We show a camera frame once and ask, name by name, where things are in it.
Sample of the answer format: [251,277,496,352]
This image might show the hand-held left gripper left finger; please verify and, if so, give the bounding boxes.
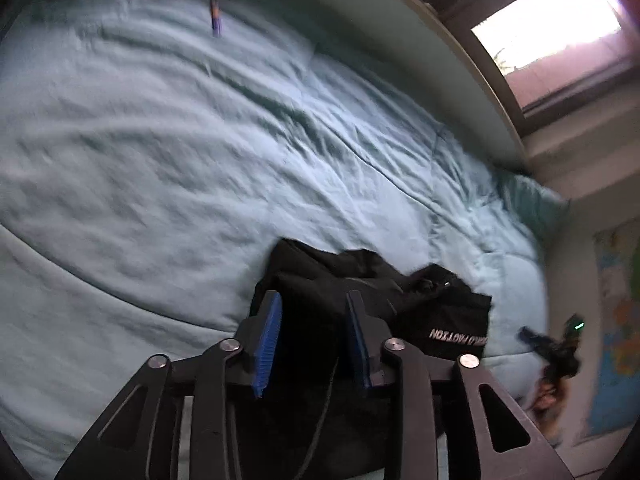
[55,290,284,480]

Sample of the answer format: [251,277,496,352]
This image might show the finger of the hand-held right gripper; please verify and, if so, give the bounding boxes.
[519,326,552,357]

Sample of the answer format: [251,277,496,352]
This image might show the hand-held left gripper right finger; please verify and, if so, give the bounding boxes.
[346,290,574,480]

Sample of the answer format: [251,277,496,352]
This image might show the black hooded jacket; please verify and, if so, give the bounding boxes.
[249,238,494,480]

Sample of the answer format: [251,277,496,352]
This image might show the person's right hand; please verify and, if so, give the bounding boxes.
[531,379,567,447]

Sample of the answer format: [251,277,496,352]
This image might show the light blue pillow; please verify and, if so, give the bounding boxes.
[499,171,572,242]

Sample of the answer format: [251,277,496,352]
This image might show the light blue comforter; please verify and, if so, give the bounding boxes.
[0,0,551,480]

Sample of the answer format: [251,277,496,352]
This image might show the dark framed window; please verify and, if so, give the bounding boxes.
[400,0,640,137]

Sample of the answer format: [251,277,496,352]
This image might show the wall map poster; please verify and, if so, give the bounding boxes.
[582,220,640,443]

